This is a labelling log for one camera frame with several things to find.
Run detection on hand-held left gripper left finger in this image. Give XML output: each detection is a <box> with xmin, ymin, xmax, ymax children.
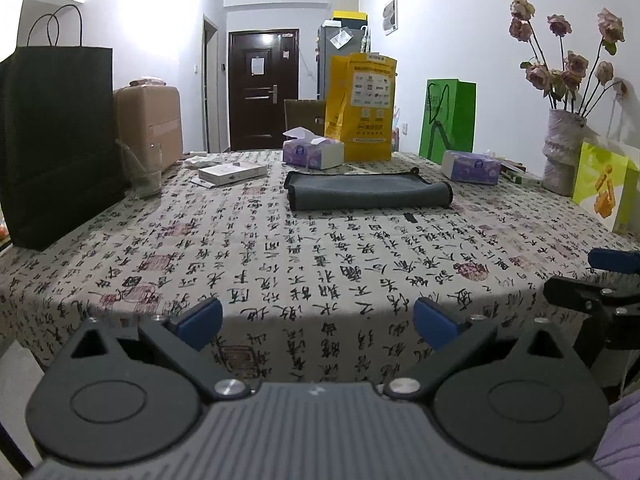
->
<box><xmin>70</xmin><ymin>297</ymin><xmax>254</xmax><ymax>402</ymax></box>

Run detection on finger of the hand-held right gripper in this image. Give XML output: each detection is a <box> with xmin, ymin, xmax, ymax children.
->
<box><xmin>588</xmin><ymin>247</ymin><xmax>640</xmax><ymax>272</ymax></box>
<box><xmin>543</xmin><ymin>275</ymin><xmax>640</xmax><ymax>322</ymax></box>

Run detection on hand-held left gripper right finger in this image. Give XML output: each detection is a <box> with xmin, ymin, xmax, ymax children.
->
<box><xmin>383</xmin><ymin>297</ymin><xmax>577</xmax><ymax>401</ymax></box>

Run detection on grey towel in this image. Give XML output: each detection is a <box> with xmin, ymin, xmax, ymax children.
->
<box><xmin>283</xmin><ymin>169</ymin><xmax>455</xmax><ymax>211</ymax></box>

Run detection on lime green printed bag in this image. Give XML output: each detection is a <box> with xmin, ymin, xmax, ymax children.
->
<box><xmin>572</xmin><ymin>142</ymin><xmax>640</xmax><ymax>235</ymax></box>

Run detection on purple clothing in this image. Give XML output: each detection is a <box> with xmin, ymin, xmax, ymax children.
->
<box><xmin>591</xmin><ymin>394</ymin><xmax>640</xmax><ymax>480</ymax></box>

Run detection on white textured vase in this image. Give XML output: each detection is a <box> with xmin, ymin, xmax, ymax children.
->
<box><xmin>542</xmin><ymin>108</ymin><xmax>589</xmax><ymax>197</ymax></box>

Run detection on calligraphy printed tablecloth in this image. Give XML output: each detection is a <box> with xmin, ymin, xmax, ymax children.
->
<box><xmin>0</xmin><ymin>149</ymin><xmax>640</xmax><ymax>387</ymax></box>

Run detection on small green white box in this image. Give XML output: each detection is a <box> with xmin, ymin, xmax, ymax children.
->
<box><xmin>500</xmin><ymin>161</ymin><xmax>544</xmax><ymax>185</ymax></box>

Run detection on white paper bag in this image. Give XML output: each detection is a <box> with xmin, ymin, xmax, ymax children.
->
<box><xmin>606</xmin><ymin>110</ymin><xmax>640</xmax><ymax>157</ymax></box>

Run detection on flat white box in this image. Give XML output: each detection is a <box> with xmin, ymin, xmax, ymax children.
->
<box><xmin>198</xmin><ymin>163</ymin><xmax>269</xmax><ymax>182</ymax></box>

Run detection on clear glass cup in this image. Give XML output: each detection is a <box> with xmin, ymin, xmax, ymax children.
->
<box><xmin>115</xmin><ymin>139</ymin><xmax>164</xmax><ymax>197</ymax></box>

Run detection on purple tissue box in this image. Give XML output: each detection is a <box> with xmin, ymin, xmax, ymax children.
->
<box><xmin>282</xmin><ymin>127</ymin><xmax>346</xmax><ymax>170</ymax></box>
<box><xmin>441</xmin><ymin>149</ymin><xmax>503</xmax><ymax>184</ymax></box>

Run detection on crumpled white paper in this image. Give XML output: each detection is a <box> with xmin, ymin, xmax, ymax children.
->
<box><xmin>179</xmin><ymin>152</ymin><xmax>222</xmax><ymax>169</ymax></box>

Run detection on dried pink flowers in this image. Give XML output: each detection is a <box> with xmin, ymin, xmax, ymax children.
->
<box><xmin>509</xmin><ymin>0</ymin><xmax>629</xmax><ymax>117</ymax></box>

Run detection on green paper bag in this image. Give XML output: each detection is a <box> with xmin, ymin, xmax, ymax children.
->
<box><xmin>418</xmin><ymin>78</ymin><xmax>477</xmax><ymax>165</ymax></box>

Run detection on brown cardboard box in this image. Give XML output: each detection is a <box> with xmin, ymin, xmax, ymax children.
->
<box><xmin>113</xmin><ymin>84</ymin><xmax>184</xmax><ymax>172</ymax></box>

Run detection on yellow paper bag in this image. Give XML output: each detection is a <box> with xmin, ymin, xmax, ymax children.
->
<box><xmin>324</xmin><ymin>52</ymin><xmax>399</xmax><ymax>162</ymax></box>

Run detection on brown chair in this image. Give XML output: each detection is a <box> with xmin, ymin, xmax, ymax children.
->
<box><xmin>283</xmin><ymin>98</ymin><xmax>327</xmax><ymax>151</ymax></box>

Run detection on black paper bag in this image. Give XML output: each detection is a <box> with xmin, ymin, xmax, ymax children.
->
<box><xmin>0</xmin><ymin>4</ymin><xmax>127</xmax><ymax>252</ymax></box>

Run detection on dark brown door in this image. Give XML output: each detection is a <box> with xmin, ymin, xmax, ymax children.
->
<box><xmin>228</xmin><ymin>31</ymin><xmax>300</xmax><ymax>151</ymax></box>

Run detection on grey refrigerator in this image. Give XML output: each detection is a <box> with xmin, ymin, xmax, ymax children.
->
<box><xmin>316</xmin><ymin>22</ymin><xmax>371</xmax><ymax>102</ymax></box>

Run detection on framed wall picture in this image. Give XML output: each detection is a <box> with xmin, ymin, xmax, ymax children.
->
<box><xmin>382</xmin><ymin>0</ymin><xmax>400</xmax><ymax>36</ymax></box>

